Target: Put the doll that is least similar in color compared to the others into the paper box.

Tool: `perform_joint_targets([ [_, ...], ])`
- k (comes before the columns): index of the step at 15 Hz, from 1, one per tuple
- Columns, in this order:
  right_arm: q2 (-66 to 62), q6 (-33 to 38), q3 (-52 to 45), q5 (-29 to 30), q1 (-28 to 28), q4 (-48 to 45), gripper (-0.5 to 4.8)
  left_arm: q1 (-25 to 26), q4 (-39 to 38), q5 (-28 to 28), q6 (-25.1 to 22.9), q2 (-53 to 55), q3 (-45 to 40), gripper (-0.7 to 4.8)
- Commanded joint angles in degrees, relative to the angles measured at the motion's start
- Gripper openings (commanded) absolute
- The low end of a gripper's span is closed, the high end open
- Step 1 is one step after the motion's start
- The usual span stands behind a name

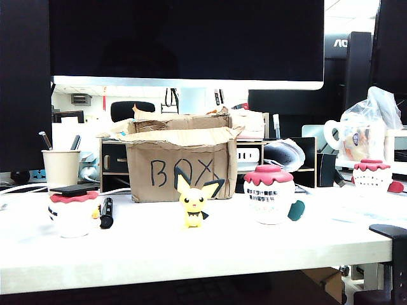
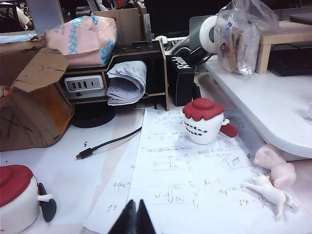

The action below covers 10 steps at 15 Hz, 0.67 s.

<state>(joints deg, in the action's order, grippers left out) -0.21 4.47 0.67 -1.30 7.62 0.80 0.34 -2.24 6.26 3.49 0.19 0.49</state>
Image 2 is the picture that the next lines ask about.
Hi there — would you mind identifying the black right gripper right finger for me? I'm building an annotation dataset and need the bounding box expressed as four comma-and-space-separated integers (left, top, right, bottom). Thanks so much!
136, 199, 157, 234

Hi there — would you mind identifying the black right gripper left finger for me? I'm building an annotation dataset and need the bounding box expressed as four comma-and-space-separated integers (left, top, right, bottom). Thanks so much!
108, 199, 137, 234

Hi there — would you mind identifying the white jar doll red hand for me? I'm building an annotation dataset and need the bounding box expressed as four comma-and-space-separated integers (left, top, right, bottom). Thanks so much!
182, 97, 238, 145

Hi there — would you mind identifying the white jar doll green hand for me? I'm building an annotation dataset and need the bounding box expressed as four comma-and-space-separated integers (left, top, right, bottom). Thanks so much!
0, 165, 58, 231

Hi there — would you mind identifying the brown cardboard box marked BOX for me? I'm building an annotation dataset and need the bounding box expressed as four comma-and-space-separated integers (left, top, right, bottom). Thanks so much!
0, 47, 76, 152

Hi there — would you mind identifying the pink pig doll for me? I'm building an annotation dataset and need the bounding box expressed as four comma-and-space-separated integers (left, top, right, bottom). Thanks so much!
253, 143, 297, 190

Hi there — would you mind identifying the black box with white lettering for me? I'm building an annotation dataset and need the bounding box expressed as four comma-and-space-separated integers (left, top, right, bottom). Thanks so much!
165, 52, 196, 107

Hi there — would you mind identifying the light wooden panel box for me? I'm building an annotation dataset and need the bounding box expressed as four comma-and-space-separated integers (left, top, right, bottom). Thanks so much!
93, 7, 143, 46

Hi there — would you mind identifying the handwritten white paper sheet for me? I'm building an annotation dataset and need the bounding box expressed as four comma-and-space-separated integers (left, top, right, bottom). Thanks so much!
82, 136, 147, 229
107, 108, 297, 234

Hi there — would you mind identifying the black round base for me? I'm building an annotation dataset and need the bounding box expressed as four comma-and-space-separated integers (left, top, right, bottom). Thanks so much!
71, 107, 116, 129

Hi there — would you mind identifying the white cat figurine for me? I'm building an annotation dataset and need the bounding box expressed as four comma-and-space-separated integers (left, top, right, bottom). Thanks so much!
241, 174, 299, 219

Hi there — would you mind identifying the rolled white paper bundle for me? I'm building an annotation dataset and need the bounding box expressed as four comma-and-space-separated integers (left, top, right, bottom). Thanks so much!
106, 60, 148, 106

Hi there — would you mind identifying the white USB hub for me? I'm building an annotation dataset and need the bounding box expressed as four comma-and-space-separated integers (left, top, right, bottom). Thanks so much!
63, 75, 105, 100

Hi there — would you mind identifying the black wooden desk organizer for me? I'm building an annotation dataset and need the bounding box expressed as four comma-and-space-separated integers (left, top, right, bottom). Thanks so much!
58, 40, 169, 111

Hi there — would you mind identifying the white desk shelf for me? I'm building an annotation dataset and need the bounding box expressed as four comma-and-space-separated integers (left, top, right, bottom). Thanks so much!
204, 58, 312, 162

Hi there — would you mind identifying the pink tissue pack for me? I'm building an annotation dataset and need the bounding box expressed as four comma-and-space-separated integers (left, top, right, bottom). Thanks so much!
45, 15, 118, 67

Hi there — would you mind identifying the clear pen with blue cap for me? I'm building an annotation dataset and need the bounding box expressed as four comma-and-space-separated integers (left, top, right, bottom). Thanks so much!
143, 13, 154, 47

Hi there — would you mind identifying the clear plastic snack bag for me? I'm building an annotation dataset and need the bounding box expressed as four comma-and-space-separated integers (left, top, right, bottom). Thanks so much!
216, 0, 279, 77

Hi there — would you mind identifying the black keyboard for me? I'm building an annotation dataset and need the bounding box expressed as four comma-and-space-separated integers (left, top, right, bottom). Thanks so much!
267, 43, 312, 77

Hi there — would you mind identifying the silver monitor stand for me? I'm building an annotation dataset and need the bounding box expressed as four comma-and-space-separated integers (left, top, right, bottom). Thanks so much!
26, 0, 65, 35

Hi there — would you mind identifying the seated person white shirt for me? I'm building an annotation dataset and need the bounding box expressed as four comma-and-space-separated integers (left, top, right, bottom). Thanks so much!
8, 1, 34, 31

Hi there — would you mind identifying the light wooden riser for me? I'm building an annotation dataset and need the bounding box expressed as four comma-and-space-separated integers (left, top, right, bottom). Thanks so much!
257, 20, 312, 74

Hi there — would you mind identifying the black USB cable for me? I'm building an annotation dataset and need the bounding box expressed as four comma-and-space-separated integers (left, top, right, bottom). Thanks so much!
75, 126, 142, 161

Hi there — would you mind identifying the white ring tape holder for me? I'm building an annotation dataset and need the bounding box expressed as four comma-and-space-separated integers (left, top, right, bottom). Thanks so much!
199, 15, 220, 54

